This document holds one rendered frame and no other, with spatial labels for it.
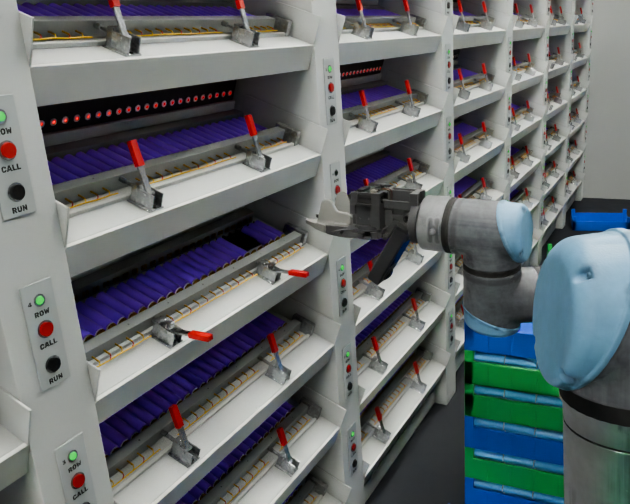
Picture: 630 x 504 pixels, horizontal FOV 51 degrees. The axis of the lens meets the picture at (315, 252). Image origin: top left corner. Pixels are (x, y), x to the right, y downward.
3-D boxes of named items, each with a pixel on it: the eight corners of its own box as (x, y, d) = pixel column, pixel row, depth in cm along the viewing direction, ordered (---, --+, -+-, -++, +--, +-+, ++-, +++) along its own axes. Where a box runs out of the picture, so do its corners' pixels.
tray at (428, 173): (438, 194, 189) (455, 150, 183) (344, 258, 139) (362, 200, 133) (377, 167, 196) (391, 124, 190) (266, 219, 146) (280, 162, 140)
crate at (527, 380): (619, 361, 147) (621, 328, 144) (615, 406, 130) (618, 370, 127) (483, 344, 160) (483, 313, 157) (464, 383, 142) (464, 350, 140)
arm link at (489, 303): (541, 339, 105) (544, 269, 100) (468, 344, 105) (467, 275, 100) (525, 311, 113) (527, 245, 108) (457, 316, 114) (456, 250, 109)
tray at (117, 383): (323, 272, 132) (335, 231, 127) (91, 429, 82) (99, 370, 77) (242, 231, 139) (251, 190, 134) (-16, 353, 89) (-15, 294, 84)
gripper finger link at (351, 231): (332, 218, 115) (379, 221, 112) (332, 228, 116) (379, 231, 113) (322, 226, 111) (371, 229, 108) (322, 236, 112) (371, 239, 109)
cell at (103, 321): (82, 309, 94) (115, 330, 92) (72, 314, 93) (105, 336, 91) (83, 299, 94) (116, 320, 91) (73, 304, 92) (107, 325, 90)
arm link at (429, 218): (458, 243, 111) (438, 260, 103) (431, 240, 113) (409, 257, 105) (459, 191, 108) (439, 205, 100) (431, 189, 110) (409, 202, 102)
